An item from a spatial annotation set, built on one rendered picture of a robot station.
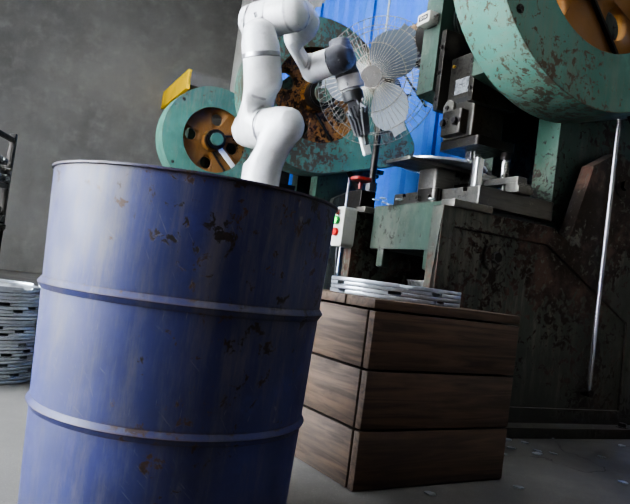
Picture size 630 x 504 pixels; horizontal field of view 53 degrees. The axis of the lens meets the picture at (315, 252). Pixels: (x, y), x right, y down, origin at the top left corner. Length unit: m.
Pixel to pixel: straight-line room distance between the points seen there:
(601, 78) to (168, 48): 7.38
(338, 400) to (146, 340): 0.54
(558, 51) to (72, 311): 1.38
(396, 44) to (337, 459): 2.12
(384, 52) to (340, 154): 0.71
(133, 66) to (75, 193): 7.84
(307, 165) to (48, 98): 5.52
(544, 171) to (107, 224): 1.64
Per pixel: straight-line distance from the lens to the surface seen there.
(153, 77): 8.69
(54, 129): 8.37
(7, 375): 1.82
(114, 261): 0.79
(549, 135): 2.21
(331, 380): 1.25
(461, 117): 2.11
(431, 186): 2.03
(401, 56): 2.90
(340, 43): 2.29
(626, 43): 2.14
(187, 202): 0.76
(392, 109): 2.91
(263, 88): 1.81
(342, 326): 1.23
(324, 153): 3.36
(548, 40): 1.79
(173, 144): 4.87
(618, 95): 1.96
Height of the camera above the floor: 0.37
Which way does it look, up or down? 2 degrees up
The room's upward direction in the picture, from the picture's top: 8 degrees clockwise
